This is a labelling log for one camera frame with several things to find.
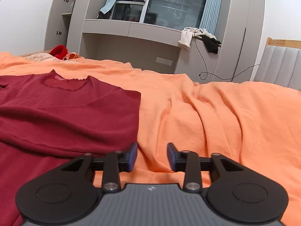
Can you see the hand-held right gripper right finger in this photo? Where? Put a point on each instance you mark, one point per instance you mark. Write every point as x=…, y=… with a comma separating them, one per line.
x=171, y=157

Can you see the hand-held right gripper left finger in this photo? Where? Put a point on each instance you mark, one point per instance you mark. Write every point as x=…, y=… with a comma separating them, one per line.
x=133, y=157

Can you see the dark red knit shirt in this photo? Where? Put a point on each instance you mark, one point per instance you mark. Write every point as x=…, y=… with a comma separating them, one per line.
x=70, y=115

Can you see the orange blanket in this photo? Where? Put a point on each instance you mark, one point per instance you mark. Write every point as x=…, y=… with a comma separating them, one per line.
x=211, y=113

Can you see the small orange cloth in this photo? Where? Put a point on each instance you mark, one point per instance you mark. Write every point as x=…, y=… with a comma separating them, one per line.
x=71, y=56

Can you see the black cloth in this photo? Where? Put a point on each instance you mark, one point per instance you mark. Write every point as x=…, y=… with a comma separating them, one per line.
x=212, y=44

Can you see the white cloth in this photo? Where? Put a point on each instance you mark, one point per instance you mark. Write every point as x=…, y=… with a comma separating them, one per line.
x=187, y=36

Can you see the grey built-in desk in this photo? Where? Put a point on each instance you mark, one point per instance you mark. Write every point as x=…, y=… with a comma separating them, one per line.
x=141, y=31

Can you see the bright red cloth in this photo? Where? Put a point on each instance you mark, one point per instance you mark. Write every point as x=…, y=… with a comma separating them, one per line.
x=58, y=51

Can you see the beige lace cloth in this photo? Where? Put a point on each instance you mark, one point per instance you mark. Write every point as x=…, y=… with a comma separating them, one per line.
x=40, y=57

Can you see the grey padded headboard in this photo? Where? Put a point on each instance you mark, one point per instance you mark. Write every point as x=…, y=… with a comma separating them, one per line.
x=282, y=66

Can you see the window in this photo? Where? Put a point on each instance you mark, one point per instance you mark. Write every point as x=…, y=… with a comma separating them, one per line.
x=174, y=9

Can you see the grey tall cabinet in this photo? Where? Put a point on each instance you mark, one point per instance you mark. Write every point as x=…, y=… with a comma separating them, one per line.
x=255, y=28

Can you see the blue-grey pleated curtain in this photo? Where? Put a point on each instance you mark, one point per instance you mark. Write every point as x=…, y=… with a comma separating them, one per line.
x=212, y=7

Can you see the grey wardrobe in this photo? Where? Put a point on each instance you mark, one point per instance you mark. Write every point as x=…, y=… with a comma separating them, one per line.
x=54, y=16

